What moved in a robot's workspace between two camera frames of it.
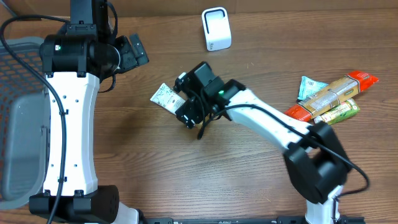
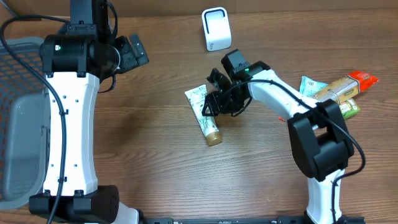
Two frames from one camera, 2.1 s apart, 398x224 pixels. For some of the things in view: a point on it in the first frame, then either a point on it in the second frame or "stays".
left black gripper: [137, 50] stays
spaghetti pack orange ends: [354, 83] stays
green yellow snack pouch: [341, 111] stays
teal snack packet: [308, 87] stays
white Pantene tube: [168, 98] -> [196, 98]
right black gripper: [193, 109] -> [214, 103]
